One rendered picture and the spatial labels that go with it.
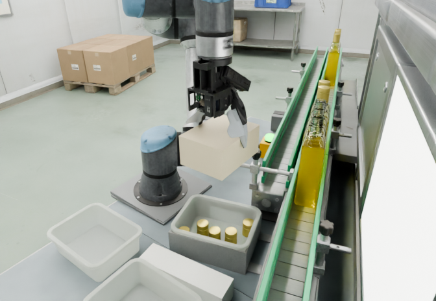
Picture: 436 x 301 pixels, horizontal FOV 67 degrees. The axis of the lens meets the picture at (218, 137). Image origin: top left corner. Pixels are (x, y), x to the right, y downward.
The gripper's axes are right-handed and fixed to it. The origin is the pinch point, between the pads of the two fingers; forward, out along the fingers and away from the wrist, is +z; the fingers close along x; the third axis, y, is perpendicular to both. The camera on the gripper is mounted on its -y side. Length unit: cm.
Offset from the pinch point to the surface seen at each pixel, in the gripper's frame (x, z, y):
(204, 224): -5.1, 29.0, 0.8
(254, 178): 2.5, 18.2, -13.6
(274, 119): -22, 29, -77
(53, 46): -403, 57, -180
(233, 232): 3.3, 29.0, -1.4
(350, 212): 26, 36, -37
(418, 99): 37.8, -21.7, 12.0
